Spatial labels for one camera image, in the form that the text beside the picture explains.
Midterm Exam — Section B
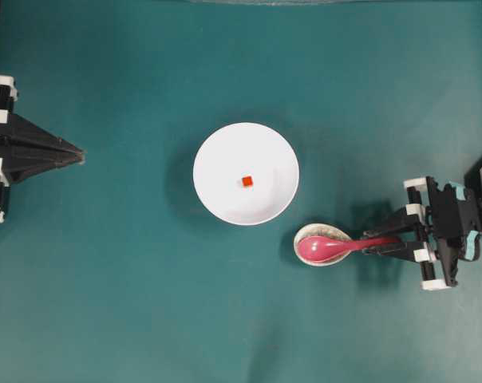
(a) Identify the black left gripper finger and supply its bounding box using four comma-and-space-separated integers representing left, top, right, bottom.
0, 113, 84, 156
0, 152, 85, 184

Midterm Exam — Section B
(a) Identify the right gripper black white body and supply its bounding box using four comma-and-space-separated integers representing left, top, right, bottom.
403, 176, 482, 290

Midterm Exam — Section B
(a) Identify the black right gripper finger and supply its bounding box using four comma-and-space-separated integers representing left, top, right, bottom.
363, 203, 425, 238
363, 241, 437, 263

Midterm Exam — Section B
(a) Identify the pink red plastic spoon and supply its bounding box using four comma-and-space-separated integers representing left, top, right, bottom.
297, 235, 401, 263

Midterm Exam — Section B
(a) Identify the red small block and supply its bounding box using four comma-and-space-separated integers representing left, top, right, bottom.
242, 176, 253, 188

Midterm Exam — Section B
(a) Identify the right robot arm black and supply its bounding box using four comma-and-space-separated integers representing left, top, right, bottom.
362, 158, 482, 290

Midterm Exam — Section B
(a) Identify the white round bowl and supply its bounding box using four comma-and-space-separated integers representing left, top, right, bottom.
192, 122, 300, 226

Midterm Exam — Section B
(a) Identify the small crackle glaze dish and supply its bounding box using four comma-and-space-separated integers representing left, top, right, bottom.
293, 223, 351, 267

